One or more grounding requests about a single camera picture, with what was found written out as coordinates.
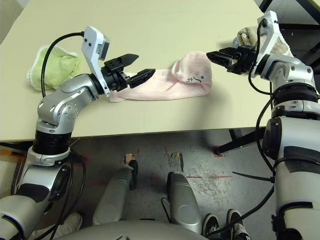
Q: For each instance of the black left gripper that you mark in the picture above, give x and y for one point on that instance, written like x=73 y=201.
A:
x=115 y=75

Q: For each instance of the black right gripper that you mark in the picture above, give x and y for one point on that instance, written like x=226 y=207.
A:
x=241 y=60

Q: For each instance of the pink towel with embroidery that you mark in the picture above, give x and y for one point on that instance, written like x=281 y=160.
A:
x=162 y=87

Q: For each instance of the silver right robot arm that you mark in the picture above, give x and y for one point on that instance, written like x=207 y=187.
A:
x=292 y=72

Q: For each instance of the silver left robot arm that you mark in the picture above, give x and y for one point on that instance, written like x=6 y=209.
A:
x=65 y=100

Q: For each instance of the light blue towel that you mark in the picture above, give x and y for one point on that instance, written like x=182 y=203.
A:
x=235 y=41

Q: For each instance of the beige towel with white edge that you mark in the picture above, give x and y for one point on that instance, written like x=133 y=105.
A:
x=281 y=47

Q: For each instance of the green towel with white edge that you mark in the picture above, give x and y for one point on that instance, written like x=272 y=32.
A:
x=57 y=67

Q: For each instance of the black table leg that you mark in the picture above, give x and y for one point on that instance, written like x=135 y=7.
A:
x=240 y=141

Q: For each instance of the brown tape scrap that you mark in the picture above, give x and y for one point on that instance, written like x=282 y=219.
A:
x=173 y=155
x=129 y=158

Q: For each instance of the black tape strip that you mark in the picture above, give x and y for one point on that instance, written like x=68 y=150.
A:
x=181 y=162

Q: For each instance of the silver robot left leg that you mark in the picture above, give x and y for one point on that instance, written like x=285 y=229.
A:
x=112 y=195

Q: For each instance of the silver robot leg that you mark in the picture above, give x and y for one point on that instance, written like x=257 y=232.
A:
x=112 y=195
x=182 y=200

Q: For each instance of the silver robot right leg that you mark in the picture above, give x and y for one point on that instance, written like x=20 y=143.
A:
x=182 y=200

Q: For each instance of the silver robot torso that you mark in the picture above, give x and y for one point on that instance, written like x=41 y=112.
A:
x=125 y=230

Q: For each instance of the white sneaker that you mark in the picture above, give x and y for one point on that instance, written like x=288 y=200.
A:
x=70 y=222

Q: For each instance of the black bystander shoe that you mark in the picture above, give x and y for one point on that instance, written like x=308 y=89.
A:
x=237 y=225
x=211 y=225

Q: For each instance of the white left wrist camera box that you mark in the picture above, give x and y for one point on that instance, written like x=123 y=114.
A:
x=92 y=50

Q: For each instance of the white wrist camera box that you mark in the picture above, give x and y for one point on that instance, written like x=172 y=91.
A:
x=271 y=32
x=92 y=50

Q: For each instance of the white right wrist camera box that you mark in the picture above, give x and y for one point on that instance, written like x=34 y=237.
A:
x=271 y=32

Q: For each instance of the black metal table frame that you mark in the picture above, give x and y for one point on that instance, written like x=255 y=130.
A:
x=263 y=5

